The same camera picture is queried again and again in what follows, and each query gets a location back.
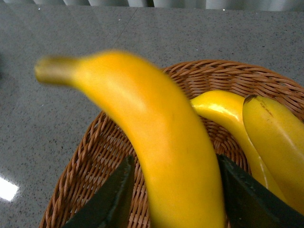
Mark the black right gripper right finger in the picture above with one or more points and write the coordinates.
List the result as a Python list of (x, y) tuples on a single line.
[(249, 204)]

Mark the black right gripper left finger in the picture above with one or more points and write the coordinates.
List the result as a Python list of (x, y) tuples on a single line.
[(110, 205)]

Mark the yellow banana with dark tip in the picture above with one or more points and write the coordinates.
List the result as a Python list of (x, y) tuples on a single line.
[(177, 158)]

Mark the large curved yellow banana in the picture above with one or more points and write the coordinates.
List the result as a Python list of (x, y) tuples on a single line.
[(278, 136)]

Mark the yellow banana in right basket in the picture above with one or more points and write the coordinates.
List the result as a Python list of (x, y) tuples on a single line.
[(225, 108)]

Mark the white pleated curtain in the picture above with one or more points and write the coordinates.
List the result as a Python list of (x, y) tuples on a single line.
[(252, 5)]

